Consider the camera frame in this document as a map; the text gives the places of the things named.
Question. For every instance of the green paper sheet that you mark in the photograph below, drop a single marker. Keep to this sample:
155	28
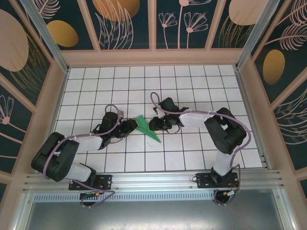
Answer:
144	127

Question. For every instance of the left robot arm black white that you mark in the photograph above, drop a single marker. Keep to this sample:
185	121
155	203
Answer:
55	155

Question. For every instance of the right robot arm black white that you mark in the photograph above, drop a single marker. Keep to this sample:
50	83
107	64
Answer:
225	131

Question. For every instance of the grey metal sheet panel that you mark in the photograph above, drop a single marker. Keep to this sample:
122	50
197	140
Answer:
153	215

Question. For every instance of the yellow power connector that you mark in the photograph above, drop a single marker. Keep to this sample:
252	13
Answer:
97	192
226	193

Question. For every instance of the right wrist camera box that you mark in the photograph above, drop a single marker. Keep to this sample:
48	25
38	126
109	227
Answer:
158	113

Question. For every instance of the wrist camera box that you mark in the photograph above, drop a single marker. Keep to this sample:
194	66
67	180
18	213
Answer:
121	114
158	113

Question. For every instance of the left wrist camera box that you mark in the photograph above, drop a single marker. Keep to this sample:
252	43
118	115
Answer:
121	114

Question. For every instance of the aluminium mounting rail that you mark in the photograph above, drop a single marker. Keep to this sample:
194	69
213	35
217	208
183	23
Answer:
153	179

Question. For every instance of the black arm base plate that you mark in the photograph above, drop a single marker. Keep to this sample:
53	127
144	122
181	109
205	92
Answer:
105	181
204	182

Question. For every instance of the aluminium side rail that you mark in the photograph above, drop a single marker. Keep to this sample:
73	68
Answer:
245	95

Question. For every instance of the aluminium corner post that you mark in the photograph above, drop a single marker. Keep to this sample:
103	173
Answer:
50	40
254	36

